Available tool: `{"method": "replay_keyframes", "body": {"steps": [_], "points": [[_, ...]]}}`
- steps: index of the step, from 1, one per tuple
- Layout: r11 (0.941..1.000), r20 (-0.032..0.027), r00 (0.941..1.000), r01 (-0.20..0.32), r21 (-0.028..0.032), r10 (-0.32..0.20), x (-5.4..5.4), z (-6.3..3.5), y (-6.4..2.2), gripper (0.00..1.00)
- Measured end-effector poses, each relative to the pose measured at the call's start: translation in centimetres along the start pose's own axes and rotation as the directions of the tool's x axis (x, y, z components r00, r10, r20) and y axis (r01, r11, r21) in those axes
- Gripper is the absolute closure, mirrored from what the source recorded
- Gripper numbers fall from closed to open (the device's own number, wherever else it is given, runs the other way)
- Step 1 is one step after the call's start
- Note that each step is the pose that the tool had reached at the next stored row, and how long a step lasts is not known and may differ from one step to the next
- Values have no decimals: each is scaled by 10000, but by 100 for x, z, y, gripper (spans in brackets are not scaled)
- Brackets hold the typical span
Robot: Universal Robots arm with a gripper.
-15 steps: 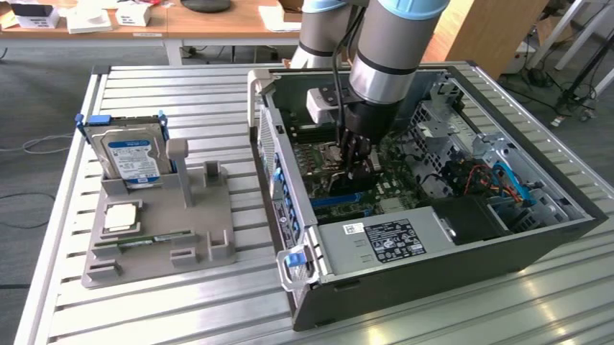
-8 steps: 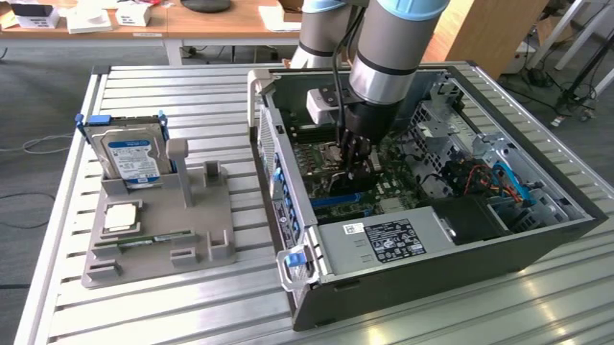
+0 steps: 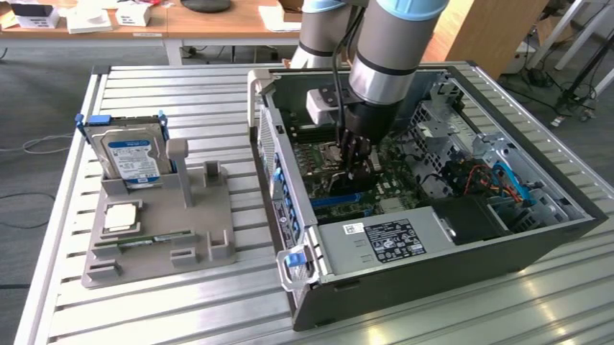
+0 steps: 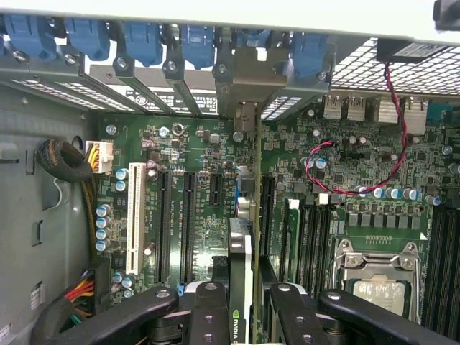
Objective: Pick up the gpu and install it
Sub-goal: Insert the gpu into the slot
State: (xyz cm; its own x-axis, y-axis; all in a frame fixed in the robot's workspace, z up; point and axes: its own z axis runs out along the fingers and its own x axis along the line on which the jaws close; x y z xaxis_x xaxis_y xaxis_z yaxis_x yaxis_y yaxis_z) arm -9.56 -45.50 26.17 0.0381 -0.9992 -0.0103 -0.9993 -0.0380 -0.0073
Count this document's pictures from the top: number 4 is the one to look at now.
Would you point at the white expansion slot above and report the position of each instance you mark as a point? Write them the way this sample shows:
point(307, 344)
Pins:
point(136, 215)

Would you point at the long black expansion slot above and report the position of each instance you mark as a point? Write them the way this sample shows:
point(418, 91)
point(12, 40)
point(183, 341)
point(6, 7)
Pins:
point(163, 226)
point(188, 226)
point(267, 215)

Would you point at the white power connector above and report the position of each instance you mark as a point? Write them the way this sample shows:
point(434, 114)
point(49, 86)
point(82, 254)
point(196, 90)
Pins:
point(102, 156)

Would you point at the short black expansion slot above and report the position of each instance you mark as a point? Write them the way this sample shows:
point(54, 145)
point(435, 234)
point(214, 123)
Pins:
point(215, 188)

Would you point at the black chassis sensor box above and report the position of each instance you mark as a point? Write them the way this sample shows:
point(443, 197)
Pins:
point(402, 52)

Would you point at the black plastic case latch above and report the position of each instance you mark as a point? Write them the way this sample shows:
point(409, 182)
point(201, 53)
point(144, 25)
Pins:
point(447, 16)

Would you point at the silver CPU chip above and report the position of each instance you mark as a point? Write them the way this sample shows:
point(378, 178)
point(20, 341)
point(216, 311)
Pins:
point(379, 296)

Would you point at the silver ethernet port block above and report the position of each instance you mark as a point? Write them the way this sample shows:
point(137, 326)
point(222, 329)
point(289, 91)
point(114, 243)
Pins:
point(416, 116)

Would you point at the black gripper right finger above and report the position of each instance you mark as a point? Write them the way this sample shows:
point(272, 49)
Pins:
point(294, 320)

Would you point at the blue expansion slot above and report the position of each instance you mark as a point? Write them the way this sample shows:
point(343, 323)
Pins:
point(237, 194)

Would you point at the silver finned rear port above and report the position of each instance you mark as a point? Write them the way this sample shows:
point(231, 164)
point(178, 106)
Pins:
point(388, 111)

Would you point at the silver USB port block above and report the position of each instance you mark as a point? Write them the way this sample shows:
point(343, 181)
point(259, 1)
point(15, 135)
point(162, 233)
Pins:
point(355, 108)
point(332, 106)

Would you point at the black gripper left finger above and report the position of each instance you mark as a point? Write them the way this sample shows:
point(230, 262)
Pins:
point(208, 316)

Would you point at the metal CPU socket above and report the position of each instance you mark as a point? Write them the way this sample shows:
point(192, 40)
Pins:
point(381, 258)

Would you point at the green Dell motherboard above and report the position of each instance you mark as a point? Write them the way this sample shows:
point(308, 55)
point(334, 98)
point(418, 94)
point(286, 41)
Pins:
point(359, 161)

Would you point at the black and grey PC case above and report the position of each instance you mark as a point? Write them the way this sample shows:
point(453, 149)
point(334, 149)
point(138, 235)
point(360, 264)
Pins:
point(36, 215)

